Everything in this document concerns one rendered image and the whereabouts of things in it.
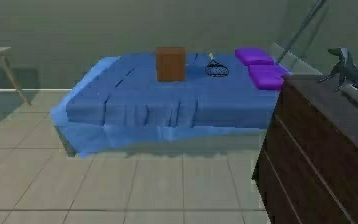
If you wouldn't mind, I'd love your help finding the brown cardboard box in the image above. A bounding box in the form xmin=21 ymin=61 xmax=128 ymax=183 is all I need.
xmin=155 ymin=46 xmax=187 ymax=83

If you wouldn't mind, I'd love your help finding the blue bed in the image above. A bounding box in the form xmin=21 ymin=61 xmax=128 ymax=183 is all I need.
xmin=49 ymin=50 xmax=323 ymax=159

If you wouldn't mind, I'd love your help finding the pale wooden table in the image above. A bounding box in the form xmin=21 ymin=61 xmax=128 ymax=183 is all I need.
xmin=0 ymin=46 xmax=32 ymax=107

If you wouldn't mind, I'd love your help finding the black tennis racket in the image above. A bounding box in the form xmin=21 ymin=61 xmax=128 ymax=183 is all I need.
xmin=204 ymin=52 xmax=230 ymax=78

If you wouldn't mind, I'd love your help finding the dark brown chest of drawers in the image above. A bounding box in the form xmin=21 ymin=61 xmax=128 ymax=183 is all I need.
xmin=251 ymin=73 xmax=358 ymax=224

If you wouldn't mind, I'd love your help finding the purple pillow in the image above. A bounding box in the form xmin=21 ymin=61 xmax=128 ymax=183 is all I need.
xmin=234 ymin=47 xmax=275 ymax=67
xmin=247 ymin=64 xmax=291 ymax=91

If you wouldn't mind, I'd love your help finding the dark grey dinosaur statue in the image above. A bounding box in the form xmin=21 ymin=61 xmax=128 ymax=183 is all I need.
xmin=317 ymin=46 xmax=358 ymax=94

